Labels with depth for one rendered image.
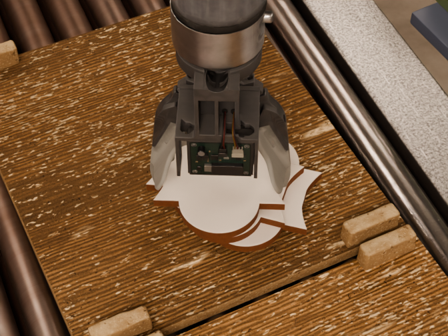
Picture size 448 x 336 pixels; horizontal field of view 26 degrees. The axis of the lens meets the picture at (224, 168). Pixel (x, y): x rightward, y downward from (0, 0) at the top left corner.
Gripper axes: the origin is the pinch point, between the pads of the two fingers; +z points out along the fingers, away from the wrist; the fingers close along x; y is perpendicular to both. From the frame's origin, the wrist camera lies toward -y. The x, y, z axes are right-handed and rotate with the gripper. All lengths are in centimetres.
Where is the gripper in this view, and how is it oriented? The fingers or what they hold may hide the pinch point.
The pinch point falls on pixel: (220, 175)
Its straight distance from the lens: 95.9
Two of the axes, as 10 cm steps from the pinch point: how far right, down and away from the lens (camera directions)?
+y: -0.4, 7.8, -6.3
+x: 10.0, 0.3, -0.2
